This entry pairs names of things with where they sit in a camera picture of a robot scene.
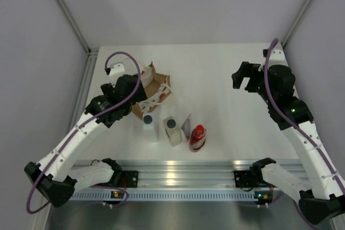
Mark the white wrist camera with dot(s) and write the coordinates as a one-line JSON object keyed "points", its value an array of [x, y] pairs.
{"points": [[116, 69], [277, 57]]}

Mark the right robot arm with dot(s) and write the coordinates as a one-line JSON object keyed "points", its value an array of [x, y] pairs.
{"points": [[321, 197]]}

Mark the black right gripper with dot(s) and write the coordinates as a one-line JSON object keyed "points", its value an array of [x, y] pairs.
{"points": [[247, 70]]}

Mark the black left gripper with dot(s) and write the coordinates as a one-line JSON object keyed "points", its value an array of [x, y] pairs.
{"points": [[139, 96]]}

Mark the clear bottle grey cap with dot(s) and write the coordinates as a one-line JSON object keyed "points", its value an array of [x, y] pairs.
{"points": [[172, 131]]}

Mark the white bottle grey cap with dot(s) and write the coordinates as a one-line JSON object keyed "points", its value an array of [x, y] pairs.
{"points": [[149, 128]]}

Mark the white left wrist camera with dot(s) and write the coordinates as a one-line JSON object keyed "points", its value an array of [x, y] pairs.
{"points": [[116, 69]]}

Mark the aluminium rail base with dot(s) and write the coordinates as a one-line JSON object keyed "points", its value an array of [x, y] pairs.
{"points": [[193, 174]]}

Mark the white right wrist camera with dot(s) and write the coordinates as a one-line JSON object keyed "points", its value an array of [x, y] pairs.
{"points": [[277, 57]]}

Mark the perforated cable duct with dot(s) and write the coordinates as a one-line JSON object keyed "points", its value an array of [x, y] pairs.
{"points": [[155, 195]]}

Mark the red shampoo bottle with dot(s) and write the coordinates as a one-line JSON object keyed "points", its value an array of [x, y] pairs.
{"points": [[197, 139]]}

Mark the clear plastic tube pack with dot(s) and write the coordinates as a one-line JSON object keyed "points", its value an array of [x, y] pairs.
{"points": [[186, 127]]}

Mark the burlap watermelon canvas bag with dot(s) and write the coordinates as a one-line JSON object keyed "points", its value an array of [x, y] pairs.
{"points": [[157, 88]]}

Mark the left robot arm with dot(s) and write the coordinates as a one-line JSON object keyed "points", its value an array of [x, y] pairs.
{"points": [[54, 177]]}

